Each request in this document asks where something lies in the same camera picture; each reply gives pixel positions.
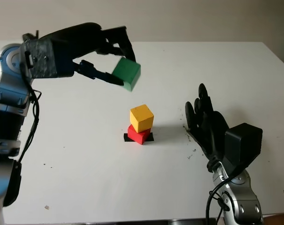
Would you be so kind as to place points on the green wooden block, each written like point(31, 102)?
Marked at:
point(127, 70)

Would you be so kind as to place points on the yellow wooden block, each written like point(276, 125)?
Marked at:
point(141, 117)

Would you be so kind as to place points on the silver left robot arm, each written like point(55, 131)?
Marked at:
point(8, 82)

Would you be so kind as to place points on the red wooden block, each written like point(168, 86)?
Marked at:
point(138, 137)

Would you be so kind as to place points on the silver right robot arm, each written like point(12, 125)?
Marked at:
point(242, 194)

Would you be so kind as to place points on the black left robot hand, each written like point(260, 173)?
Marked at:
point(85, 39)

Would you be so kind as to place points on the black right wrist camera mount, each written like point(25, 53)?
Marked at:
point(243, 143)

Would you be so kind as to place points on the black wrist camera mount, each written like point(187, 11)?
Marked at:
point(40, 58)
point(243, 143)

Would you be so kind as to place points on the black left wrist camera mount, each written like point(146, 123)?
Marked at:
point(40, 58)

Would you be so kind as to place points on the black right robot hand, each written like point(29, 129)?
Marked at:
point(212, 126)

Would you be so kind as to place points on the black tape strip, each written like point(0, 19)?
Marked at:
point(125, 138)

